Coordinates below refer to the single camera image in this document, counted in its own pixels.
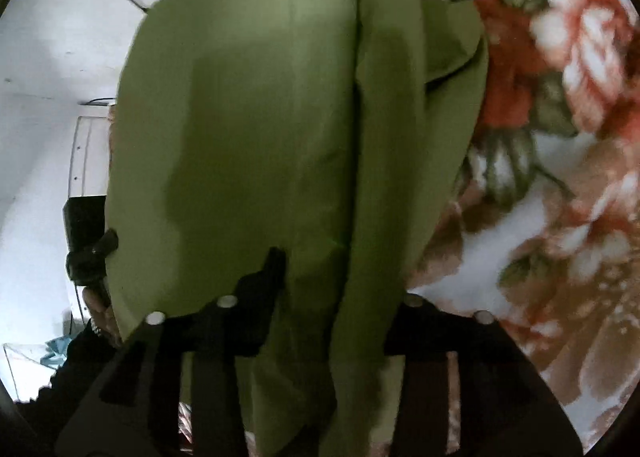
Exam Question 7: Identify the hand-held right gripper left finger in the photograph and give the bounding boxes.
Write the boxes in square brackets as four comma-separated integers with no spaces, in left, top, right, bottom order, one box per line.
[54,246,288,457]

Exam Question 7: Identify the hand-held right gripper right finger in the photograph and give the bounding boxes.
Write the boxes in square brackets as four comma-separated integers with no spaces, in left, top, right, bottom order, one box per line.
[382,294,584,457]

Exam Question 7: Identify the green garment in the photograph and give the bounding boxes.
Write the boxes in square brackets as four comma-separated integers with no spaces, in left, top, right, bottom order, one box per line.
[104,0,490,457]

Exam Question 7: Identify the person's left hand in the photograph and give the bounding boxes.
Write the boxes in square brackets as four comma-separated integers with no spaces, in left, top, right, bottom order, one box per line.
[81,284,123,340]

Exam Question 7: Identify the white cabinet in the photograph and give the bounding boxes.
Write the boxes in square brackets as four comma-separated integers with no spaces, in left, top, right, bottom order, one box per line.
[67,113,117,199]

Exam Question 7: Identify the light blue crumpled cloth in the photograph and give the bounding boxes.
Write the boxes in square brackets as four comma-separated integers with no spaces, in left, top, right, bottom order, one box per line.
[39,334,76,369]

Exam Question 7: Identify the floral blanket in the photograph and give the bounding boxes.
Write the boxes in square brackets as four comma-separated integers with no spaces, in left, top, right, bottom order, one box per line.
[177,0,640,457]

